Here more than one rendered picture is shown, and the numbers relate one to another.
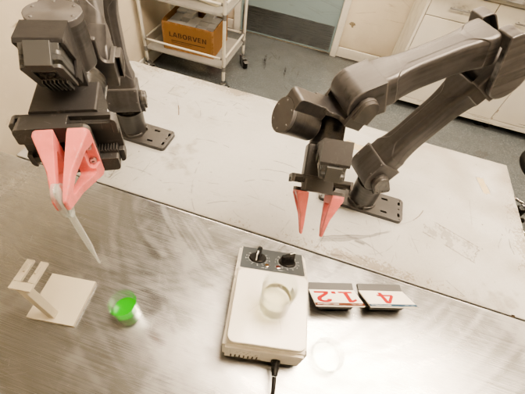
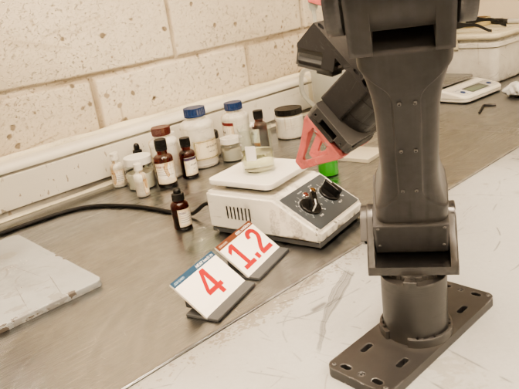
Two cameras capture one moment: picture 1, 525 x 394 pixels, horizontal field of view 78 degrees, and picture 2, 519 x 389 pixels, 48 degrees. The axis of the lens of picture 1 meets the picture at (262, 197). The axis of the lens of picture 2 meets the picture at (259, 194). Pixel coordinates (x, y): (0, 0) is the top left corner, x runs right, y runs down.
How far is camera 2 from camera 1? 1.05 m
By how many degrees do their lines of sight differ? 97
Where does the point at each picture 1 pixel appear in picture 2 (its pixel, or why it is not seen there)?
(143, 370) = not seen: hidden behind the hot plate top
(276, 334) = (234, 170)
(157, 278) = (357, 181)
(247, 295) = (280, 162)
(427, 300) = (170, 343)
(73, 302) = (354, 155)
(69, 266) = not seen: hidden behind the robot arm
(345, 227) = (356, 299)
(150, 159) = not seen: outside the picture
